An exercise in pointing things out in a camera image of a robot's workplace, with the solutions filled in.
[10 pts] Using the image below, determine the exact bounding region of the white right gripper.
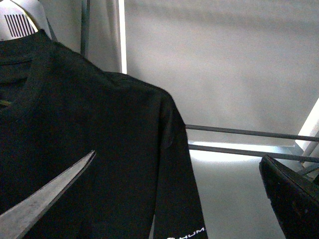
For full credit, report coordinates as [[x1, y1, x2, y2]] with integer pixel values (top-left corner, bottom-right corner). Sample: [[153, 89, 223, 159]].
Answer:
[[0, 0, 52, 41]]

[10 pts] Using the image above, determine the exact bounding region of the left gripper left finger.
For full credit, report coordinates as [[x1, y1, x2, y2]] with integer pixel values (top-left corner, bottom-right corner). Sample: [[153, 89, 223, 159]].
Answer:
[[0, 150, 96, 239]]

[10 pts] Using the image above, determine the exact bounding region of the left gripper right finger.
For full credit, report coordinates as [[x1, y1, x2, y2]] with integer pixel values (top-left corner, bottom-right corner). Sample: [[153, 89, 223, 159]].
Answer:
[[259, 155, 319, 239]]

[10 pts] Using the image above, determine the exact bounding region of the black printed t-shirt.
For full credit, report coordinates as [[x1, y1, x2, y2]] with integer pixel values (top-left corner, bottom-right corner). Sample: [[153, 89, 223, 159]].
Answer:
[[0, 30, 207, 239]]

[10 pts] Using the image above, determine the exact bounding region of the grey metal clothes rack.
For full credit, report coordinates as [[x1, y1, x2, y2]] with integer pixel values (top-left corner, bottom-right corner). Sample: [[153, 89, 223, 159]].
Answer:
[[48, 0, 319, 180]]

